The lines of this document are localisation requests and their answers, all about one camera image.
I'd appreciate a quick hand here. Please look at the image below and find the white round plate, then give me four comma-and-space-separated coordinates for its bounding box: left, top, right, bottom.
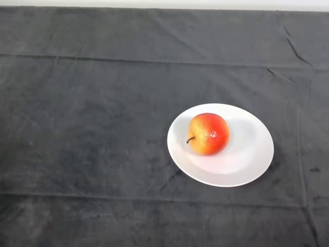
167, 103, 275, 188

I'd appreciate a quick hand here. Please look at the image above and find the red yellow apple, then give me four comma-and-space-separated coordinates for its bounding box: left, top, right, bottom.
186, 112, 230, 157

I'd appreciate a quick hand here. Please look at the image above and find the black cloth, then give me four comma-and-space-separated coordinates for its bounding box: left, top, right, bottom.
0, 6, 329, 247

